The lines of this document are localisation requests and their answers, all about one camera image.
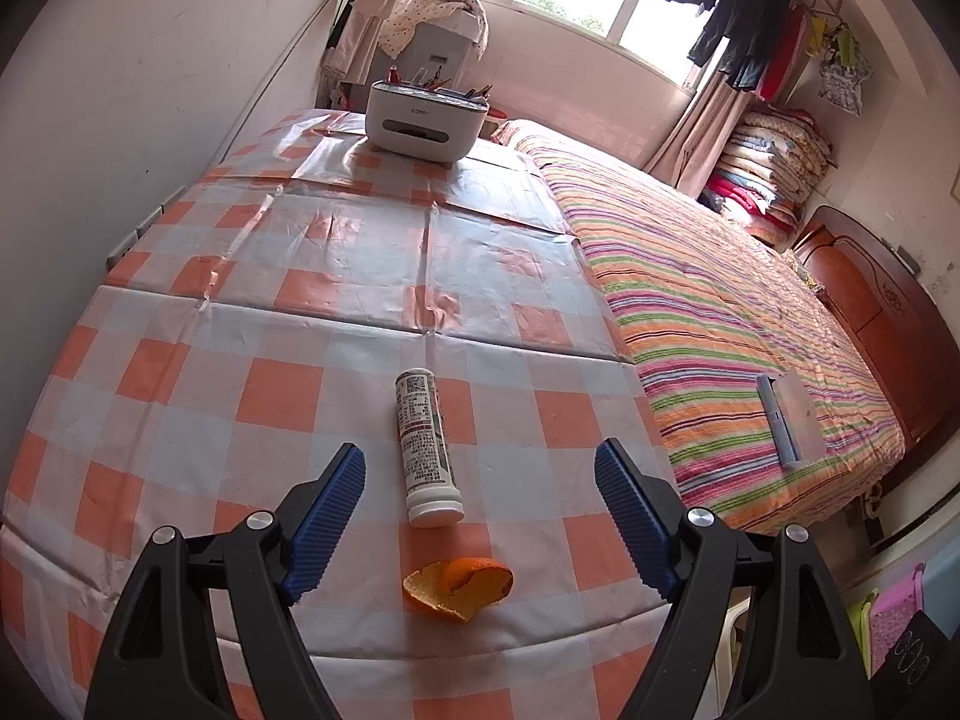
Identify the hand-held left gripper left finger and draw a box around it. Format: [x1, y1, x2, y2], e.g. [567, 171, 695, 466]
[84, 441, 368, 720]

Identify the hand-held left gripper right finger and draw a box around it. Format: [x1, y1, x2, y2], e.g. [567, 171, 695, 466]
[594, 439, 877, 720]

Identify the white tube bottle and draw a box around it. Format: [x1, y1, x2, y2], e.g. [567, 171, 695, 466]
[394, 369, 464, 528]

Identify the orange peel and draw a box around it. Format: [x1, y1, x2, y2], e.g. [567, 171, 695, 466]
[403, 556, 515, 625]

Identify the white plastic stool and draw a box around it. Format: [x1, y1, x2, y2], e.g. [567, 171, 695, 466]
[716, 589, 751, 680]

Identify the white blue plastic case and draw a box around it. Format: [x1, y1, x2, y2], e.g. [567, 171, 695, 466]
[756, 371, 824, 472]

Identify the striped bed blanket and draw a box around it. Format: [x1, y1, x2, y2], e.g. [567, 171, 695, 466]
[491, 118, 912, 537]

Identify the pink plastic basket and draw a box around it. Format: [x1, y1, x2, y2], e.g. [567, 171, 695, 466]
[866, 562, 938, 680]

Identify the patterned pillow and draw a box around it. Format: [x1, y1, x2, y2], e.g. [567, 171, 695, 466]
[780, 249, 826, 292]

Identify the black printed board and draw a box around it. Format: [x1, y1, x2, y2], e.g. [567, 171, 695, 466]
[877, 611, 953, 720]

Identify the light blue plastic container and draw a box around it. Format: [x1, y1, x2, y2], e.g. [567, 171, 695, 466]
[919, 551, 960, 642]

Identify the brown wooden headboard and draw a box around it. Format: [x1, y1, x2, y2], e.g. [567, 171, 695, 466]
[791, 204, 950, 447]

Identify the stack of folded quilts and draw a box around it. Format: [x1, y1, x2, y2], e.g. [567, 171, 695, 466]
[697, 106, 835, 245]

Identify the beige window curtain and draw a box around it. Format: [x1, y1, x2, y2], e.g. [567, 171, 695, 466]
[643, 67, 755, 185]

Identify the white tissue box organizer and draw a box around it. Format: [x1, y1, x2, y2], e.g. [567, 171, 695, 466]
[364, 67, 492, 162]

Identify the white floor appliance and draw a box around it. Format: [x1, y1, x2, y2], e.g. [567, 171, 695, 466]
[397, 11, 481, 91]

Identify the printed hanging bag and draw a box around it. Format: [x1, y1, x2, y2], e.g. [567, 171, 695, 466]
[817, 26, 875, 117]

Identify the white hanging garment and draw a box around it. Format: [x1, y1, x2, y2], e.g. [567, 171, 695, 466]
[324, 0, 410, 102]

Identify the row of hanging clothes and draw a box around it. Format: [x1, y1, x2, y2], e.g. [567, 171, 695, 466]
[592, 0, 815, 102]

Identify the white polka dot cloth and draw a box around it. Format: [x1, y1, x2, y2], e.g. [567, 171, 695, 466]
[379, 0, 490, 57]

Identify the thin wall cable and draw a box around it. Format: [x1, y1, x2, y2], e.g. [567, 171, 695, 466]
[221, 0, 353, 170]

